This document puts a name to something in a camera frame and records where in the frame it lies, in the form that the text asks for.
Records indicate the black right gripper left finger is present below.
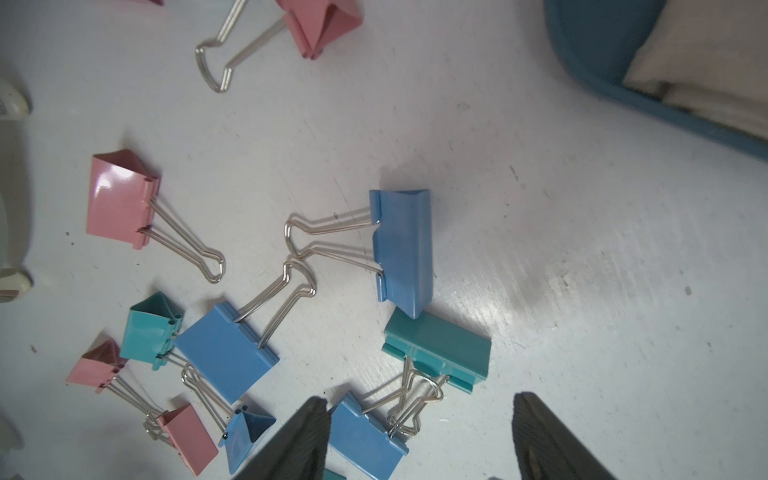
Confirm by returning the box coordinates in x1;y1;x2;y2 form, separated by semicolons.
234;396;331;480

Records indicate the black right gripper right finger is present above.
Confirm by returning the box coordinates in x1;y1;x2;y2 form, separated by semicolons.
512;392;616;480

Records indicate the teal binder clip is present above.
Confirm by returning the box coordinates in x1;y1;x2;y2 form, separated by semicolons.
359;307;493;439
118;291;235;421
323;469;346;480

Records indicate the blue binder clip centre low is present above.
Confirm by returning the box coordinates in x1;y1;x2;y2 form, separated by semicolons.
181;363;276;475

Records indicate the blue binder clip mid right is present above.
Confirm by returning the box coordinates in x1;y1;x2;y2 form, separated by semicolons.
329;389;444;479

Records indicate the pink binder clip lower left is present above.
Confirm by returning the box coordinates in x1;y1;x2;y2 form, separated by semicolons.
145;404;219;477

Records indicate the blue binder clip centre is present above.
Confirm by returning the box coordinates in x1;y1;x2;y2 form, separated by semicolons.
173;257;317;404

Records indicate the pink binder clip centre top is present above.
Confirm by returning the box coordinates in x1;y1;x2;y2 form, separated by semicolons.
86;149;226;284

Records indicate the pink binder clip right small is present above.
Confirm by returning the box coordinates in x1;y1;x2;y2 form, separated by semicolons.
193;0;364;94

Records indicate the beige cloth napkin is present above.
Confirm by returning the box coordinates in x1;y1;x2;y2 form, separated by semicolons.
623;0;767;140

